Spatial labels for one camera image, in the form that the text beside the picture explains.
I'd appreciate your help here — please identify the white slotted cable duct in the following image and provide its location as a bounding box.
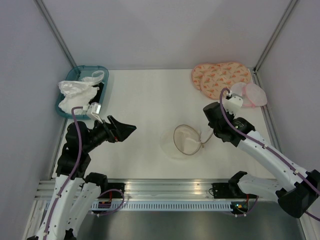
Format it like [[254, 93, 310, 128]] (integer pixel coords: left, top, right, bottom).
[[87, 201, 235, 212]]

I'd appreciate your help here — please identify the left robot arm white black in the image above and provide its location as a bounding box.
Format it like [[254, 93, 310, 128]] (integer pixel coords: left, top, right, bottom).
[[31, 115, 137, 240]]

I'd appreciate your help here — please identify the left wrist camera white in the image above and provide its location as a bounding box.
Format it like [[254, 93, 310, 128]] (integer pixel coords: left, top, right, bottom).
[[86, 102, 103, 123]]

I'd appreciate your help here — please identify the left aluminium frame post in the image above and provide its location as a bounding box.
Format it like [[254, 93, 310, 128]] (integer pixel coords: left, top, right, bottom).
[[33, 0, 77, 68]]

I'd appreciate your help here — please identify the aluminium frame post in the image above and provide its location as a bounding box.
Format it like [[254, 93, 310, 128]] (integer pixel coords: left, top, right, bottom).
[[33, 0, 77, 68], [252, 0, 300, 74]]

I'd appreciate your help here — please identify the black garment in bin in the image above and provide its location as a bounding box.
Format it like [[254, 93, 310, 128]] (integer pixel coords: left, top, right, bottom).
[[91, 82, 104, 103]]

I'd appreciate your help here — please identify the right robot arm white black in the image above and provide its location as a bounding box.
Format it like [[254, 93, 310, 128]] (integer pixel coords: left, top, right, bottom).
[[203, 102, 320, 219]]

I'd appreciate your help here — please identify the aluminium front rail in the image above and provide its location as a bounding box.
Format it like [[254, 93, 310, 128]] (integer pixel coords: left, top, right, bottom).
[[34, 178, 308, 201]]

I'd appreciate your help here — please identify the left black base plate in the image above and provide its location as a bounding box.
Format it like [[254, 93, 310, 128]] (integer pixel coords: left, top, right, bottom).
[[98, 182, 125, 202]]

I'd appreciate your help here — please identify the white cloth in bin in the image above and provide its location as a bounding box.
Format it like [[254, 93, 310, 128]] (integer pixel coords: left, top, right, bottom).
[[58, 86, 100, 114]]

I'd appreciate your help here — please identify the teal plastic bin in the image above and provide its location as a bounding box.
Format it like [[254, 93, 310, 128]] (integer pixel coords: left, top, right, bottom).
[[55, 65, 109, 120]]

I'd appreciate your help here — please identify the right side aluminium rail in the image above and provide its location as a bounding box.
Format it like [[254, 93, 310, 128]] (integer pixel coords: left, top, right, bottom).
[[249, 67, 283, 153]]

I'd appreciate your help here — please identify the pink trimmed mesh laundry bag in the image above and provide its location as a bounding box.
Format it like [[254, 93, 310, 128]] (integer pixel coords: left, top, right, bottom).
[[230, 82, 268, 108]]

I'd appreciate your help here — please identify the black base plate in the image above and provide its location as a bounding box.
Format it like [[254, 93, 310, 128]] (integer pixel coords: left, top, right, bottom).
[[211, 182, 256, 200], [98, 182, 125, 202]]

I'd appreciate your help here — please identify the orange floral laundry bag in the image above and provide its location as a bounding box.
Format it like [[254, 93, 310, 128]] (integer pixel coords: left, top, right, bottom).
[[191, 61, 252, 100]]

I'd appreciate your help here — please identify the white lace bra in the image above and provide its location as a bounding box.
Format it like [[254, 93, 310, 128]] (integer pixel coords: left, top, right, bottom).
[[57, 70, 105, 97]]

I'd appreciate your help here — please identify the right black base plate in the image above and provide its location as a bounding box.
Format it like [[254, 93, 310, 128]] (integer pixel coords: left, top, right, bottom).
[[211, 182, 256, 200]]

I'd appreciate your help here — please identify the right aluminium frame post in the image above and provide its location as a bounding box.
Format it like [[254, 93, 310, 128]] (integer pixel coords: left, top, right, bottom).
[[252, 0, 300, 74]]

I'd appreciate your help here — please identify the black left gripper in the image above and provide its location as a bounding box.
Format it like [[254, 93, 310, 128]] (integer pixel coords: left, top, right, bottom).
[[82, 114, 136, 152]]

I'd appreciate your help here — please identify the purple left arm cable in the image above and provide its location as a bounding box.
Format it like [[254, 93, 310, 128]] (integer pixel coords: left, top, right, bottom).
[[42, 106, 126, 240]]

